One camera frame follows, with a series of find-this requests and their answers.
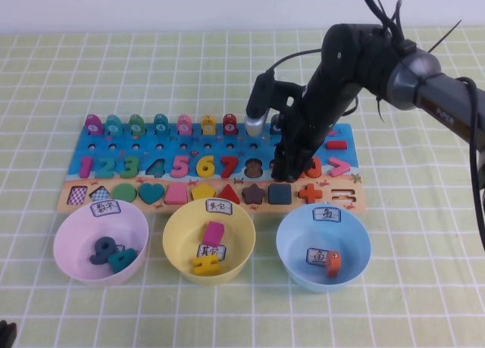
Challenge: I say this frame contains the orange plus sign block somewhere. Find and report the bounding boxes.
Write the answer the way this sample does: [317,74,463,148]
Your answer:
[298,183,322,205]

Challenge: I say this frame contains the blue wooden puzzle board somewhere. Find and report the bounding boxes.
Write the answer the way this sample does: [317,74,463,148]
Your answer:
[55,122,368,215]

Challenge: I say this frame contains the teal number 4 block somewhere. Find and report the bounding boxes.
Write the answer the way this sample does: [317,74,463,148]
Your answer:
[107,247,138,273]

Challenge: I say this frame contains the teal heart block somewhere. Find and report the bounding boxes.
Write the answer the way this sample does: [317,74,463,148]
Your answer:
[138,182,165,205]

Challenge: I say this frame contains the red number 7 block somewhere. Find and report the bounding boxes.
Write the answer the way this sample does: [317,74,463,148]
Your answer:
[220,155,240,179]

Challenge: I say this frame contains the dark blue square block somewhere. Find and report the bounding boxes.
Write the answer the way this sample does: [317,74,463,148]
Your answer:
[268,183,293,205]

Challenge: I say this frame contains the blue number 2 block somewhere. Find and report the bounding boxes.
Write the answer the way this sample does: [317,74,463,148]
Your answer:
[93,156,114,178]

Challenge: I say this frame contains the green fish piece printed 3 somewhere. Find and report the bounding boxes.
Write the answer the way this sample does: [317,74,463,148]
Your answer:
[127,114,146,136]

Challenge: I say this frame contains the pink greater-than sign block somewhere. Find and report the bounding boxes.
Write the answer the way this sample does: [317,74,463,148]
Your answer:
[327,156,352,177]

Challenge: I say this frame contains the green checked tablecloth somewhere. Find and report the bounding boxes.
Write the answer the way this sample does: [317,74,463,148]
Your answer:
[0,31,485,348]

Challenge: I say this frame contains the teal fish piece printed 2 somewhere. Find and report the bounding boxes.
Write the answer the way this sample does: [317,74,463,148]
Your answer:
[105,114,123,136]

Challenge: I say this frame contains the light blue plastic bowl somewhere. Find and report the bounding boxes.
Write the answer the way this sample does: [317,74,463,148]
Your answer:
[275,203,373,294]

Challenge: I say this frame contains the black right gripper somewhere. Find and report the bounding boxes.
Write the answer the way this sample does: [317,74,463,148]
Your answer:
[272,88,357,184]

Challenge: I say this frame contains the red triangle block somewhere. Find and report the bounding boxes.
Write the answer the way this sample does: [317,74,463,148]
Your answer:
[215,183,241,205]

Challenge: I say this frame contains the pink rectangle block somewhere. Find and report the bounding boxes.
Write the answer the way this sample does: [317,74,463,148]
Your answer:
[202,221,225,246]

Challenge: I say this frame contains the yellow plastic bowl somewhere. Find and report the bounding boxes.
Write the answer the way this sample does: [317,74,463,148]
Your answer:
[161,198,257,287]

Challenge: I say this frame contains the orange fish piece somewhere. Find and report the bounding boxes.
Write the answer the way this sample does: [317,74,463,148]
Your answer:
[326,250,341,277]

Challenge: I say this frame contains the pink number 5 block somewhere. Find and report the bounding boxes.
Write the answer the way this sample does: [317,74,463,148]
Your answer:
[170,155,190,178]

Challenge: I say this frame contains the pink trapezoid block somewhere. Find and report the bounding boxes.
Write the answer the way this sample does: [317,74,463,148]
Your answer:
[164,183,188,205]

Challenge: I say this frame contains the yellow number 6 block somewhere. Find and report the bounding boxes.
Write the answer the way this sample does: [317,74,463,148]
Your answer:
[196,155,215,178]

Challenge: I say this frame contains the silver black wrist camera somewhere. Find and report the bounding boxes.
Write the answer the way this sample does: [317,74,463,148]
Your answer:
[244,71,293,137]

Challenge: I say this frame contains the green circle block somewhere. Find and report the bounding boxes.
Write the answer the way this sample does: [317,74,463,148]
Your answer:
[112,183,137,205]

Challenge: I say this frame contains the black zip tie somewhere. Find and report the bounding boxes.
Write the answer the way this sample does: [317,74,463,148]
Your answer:
[430,20,463,53]

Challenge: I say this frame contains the yellow equals sign block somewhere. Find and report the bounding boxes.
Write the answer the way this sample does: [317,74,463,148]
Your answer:
[192,253,221,277]

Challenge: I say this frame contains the black camera cable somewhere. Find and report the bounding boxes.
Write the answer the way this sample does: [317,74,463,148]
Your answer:
[271,48,485,250]

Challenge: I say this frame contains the brown star block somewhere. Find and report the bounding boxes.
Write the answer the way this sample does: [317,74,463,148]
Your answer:
[241,183,266,205]

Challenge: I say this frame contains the pink plastic bowl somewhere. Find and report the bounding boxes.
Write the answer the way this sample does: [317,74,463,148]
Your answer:
[52,199,149,288]

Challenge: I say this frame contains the orange number 10 block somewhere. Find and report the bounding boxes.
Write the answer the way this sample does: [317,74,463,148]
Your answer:
[301,157,324,179]

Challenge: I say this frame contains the teal fish piece printed 4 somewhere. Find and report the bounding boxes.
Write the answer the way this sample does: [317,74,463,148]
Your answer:
[152,114,171,136]

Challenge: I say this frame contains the magenta number 1 block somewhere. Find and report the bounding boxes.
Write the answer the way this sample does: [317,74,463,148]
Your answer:
[78,156,94,178]

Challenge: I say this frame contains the red fish piece printed 7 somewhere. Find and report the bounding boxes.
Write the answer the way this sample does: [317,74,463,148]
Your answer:
[222,113,239,135]

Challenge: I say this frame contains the yellow pentagon block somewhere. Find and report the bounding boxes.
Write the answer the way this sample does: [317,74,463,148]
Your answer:
[190,181,216,204]

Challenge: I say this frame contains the dark grey number 9 block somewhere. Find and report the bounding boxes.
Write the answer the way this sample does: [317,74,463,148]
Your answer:
[89,237,118,266]

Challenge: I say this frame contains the yellow fish piece printed 6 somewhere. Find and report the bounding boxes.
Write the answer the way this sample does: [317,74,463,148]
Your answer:
[200,114,217,136]

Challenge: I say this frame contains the magenta fish piece printed 1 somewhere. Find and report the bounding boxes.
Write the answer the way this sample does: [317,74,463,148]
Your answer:
[83,114,103,136]

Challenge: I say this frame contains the green number 3 block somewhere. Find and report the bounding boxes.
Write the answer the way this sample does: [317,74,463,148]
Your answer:
[119,156,139,178]

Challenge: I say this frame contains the pink fish piece printed 5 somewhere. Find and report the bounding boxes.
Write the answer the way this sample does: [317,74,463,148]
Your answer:
[177,114,194,136]

